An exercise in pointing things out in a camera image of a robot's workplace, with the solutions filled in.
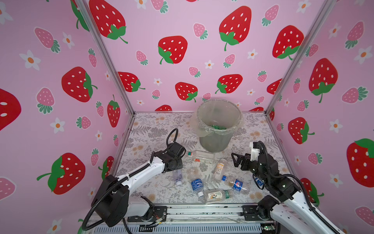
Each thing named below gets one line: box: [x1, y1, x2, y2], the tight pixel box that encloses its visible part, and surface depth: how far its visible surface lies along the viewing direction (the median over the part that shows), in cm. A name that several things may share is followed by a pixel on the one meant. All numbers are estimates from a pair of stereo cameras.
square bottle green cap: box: [203, 188, 235, 204], surface depth 78 cm
